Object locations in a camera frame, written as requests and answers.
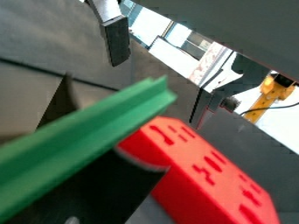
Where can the green star-profile bar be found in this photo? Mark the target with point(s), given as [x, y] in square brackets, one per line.
[78, 137]

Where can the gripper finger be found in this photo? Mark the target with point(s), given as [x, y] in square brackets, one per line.
[114, 27]

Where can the red shape-sorter foam block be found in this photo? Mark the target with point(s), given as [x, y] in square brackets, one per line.
[205, 189]

